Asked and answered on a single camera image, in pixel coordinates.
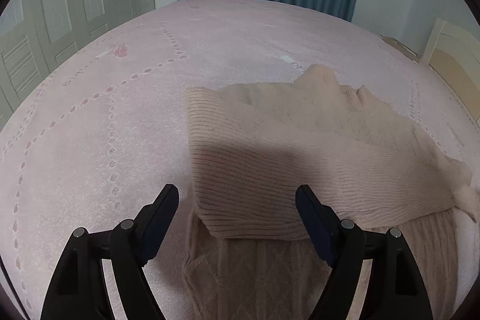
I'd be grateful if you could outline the pink knit sweater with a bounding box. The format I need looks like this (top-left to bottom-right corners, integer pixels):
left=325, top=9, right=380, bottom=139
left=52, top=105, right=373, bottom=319
left=183, top=65, right=479, bottom=319

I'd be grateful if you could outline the pink patterned bed cover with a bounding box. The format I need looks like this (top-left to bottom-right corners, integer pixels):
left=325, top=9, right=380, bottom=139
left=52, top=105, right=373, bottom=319
left=1, top=0, right=479, bottom=319

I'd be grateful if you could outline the cream wooden headboard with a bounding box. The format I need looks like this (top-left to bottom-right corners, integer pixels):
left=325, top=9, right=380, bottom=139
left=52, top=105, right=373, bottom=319
left=420, top=18, right=480, bottom=122

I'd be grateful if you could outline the white wardrobe with red decals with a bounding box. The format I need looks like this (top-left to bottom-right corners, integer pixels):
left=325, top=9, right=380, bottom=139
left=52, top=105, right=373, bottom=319
left=1, top=0, right=155, bottom=124

